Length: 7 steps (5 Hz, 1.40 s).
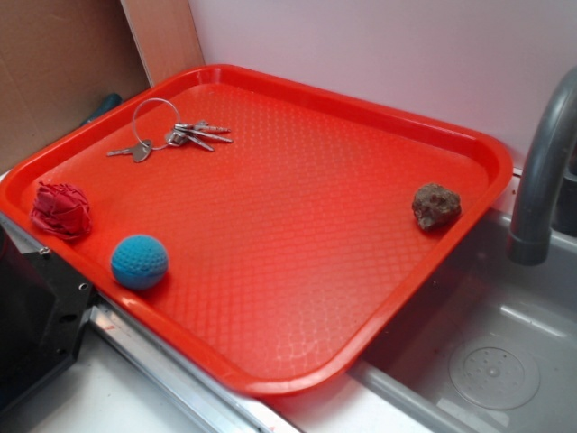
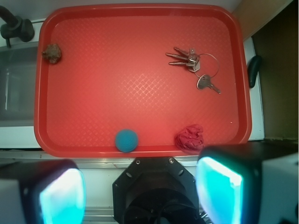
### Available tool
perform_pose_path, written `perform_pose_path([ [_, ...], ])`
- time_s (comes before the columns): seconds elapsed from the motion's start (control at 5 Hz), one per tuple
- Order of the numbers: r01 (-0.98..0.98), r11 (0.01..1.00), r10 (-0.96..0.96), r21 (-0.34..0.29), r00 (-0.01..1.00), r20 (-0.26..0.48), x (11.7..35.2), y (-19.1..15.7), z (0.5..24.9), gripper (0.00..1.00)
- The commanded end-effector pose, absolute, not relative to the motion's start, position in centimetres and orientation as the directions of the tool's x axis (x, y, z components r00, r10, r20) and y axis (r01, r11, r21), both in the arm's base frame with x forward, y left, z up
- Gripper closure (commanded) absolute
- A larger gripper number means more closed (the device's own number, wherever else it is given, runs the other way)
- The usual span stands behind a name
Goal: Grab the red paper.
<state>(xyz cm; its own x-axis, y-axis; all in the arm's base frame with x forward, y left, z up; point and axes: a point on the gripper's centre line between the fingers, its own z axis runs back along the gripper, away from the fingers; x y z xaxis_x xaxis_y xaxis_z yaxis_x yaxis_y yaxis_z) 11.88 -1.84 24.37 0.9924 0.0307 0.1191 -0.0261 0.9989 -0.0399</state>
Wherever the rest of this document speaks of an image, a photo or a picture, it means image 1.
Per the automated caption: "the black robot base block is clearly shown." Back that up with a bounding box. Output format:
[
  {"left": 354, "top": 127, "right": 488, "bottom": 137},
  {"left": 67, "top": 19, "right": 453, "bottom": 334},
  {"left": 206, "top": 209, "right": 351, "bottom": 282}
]
[{"left": 1, "top": 216, "right": 95, "bottom": 414}]

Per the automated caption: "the red plastic tray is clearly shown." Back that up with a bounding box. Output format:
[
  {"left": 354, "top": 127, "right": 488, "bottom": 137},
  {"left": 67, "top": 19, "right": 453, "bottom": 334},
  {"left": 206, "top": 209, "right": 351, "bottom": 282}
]
[{"left": 1, "top": 65, "right": 512, "bottom": 396}]

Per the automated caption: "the brown rock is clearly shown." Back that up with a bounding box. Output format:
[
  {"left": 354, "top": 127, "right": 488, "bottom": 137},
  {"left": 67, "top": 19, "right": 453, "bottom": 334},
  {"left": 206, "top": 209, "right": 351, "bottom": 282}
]
[{"left": 411, "top": 183, "right": 462, "bottom": 232}]

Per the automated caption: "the blue knitted ball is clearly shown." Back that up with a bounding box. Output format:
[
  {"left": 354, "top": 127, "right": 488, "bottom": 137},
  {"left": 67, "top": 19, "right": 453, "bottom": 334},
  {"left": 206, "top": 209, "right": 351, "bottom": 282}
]
[{"left": 111, "top": 235, "right": 169, "bottom": 290}]

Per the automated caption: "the light wooden board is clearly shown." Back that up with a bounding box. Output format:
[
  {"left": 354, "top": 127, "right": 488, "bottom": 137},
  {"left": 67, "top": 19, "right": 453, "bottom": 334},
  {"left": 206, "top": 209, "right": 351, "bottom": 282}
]
[{"left": 121, "top": 0, "right": 205, "bottom": 86}]

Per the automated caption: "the crumpled red paper ball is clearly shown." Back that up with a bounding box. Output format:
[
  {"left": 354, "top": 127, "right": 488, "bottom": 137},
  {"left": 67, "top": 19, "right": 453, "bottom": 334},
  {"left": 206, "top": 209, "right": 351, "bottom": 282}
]
[{"left": 29, "top": 182, "right": 93, "bottom": 241}]

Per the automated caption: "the grey plastic sink basin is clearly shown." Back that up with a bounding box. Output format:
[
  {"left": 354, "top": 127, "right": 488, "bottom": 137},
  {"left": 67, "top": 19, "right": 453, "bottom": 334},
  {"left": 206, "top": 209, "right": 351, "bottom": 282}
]
[{"left": 351, "top": 211, "right": 576, "bottom": 432}]

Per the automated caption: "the grey plastic faucet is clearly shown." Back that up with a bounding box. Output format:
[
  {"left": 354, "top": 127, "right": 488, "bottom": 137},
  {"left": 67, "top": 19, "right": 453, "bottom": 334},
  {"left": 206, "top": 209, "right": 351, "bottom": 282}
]
[{"left": 507, "top": 69, "right": 576, "bottom": 266}]

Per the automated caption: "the brown cardboard sheet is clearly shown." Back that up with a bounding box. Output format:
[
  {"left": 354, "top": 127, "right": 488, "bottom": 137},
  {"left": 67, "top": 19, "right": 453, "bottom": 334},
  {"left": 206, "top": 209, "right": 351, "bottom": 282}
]
[{"left": 1, "top": 1, "right": 149, "bottom": 171}]

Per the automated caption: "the silver key ring with keys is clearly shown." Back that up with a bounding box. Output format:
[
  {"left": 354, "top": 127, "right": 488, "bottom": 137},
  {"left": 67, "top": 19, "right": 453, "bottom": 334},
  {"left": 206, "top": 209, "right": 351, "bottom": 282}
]
[{"left": 105, "top": 97, "right": 234, "bottom": 164}]

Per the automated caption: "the silver metal rail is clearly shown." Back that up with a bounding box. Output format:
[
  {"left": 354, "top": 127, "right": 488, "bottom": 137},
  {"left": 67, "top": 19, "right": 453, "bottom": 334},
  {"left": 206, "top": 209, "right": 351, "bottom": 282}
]
[{"left": 89, "top": 299, "right": 294, "bottom": 432}]

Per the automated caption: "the teal handled tool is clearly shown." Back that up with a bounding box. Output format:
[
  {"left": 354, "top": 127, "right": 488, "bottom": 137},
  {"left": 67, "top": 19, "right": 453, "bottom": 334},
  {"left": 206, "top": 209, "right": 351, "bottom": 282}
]
[{"left": 80, "top": 93, "right": 123, "bottom": 126}]

